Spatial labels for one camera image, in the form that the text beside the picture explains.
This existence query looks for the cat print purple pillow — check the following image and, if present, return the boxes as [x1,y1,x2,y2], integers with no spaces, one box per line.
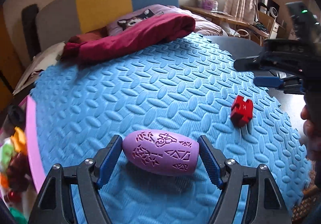
[107,4,181,36]

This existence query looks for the red puzzle block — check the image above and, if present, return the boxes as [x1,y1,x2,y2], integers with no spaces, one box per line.
[230,95,254,128]

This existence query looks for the blue foam puzzle mat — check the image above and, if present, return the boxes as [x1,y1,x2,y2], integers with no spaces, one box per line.
[31,33,311,210]

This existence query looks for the orange plastic clip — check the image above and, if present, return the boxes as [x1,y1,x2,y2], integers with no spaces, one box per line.
[10,127,27,155]

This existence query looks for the grey yellow blue headboard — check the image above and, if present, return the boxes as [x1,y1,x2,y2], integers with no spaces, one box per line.
[36,0,179,51]

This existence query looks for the brown massage brush yellow pegs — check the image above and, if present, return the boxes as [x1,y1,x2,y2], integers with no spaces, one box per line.
[6,152,32,193]

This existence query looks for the red cylindrical can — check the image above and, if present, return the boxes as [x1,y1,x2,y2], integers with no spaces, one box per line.
[4,190,22,203]

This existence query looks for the white green round toy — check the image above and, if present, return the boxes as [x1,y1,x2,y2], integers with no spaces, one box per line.
[0,138,16,172]

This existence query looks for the clear jar black lid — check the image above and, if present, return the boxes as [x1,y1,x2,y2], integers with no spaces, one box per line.
[8,104,26,129]

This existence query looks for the wooden side desk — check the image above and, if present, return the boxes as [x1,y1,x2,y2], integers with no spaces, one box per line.
[181,5,269,38]

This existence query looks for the pink box on desk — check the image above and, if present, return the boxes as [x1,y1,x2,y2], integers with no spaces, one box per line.
[202,0,218,11]

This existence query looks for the orange building block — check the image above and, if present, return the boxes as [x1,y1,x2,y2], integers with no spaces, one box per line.
[0,173,9,189]

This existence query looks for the person right hand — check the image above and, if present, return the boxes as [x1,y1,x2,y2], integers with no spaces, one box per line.
[300,104,321,164]

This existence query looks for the green tape dispenser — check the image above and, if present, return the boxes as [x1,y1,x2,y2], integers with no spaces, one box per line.
[9,207,28,224]

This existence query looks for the pink rimmed white tray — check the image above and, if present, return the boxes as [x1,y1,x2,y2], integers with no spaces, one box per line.
[0,95,47,224]

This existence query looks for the lilac patterned oval toy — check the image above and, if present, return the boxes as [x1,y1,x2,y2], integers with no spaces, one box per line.
[122,130,199,176]

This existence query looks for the crimson blanket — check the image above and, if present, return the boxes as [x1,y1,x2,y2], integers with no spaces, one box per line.
[61,13,195,63]

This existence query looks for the black rolled mat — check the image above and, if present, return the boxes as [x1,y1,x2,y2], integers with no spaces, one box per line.
[21,4,41,60]

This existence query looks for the beige canvas bag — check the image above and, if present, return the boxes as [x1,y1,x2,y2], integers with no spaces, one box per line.
[13,42,65,95]

